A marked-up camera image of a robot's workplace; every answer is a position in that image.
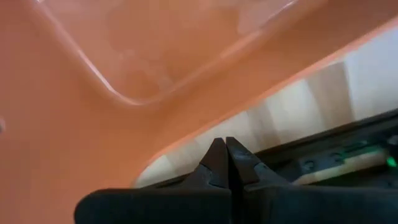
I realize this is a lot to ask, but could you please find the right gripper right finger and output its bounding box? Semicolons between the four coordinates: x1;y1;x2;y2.
225;136;292;190

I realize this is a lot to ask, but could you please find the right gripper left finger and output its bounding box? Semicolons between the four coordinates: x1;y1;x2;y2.
182;138;231;190

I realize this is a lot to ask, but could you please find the orange plastic bin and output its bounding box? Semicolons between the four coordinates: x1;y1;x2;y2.
0;0;398;224

